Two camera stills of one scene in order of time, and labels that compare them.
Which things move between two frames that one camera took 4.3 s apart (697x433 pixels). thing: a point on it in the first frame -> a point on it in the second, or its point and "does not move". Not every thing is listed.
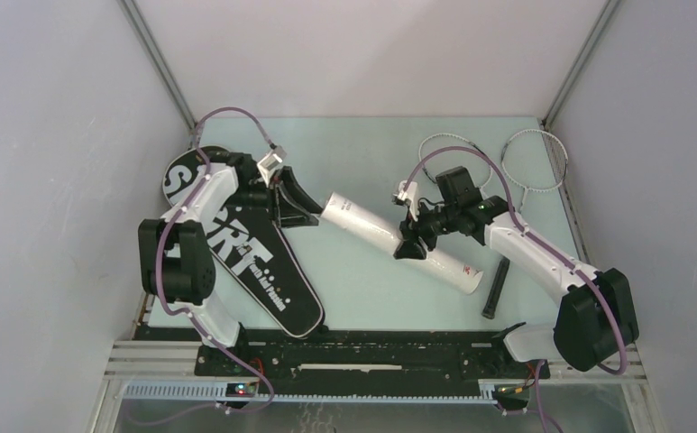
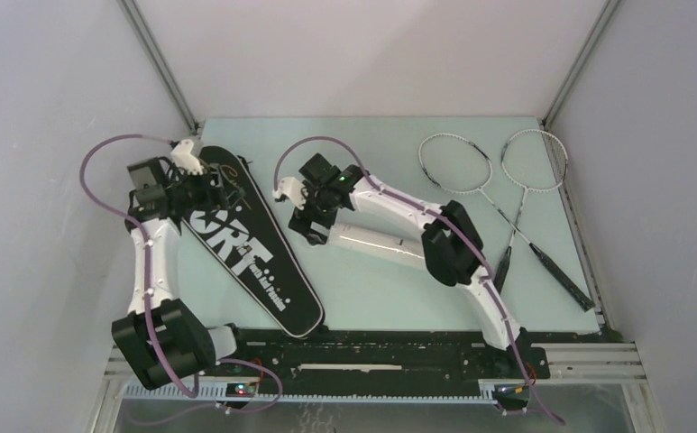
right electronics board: x=510 y=397 does not move
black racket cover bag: x=255 y=254 does not move
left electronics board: x=244 y=390 does not move
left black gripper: x=288 y=182 -> x=215 y=198
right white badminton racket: x=535 y=161 does not move
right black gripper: x=411 y=248 -> x=304 y=225
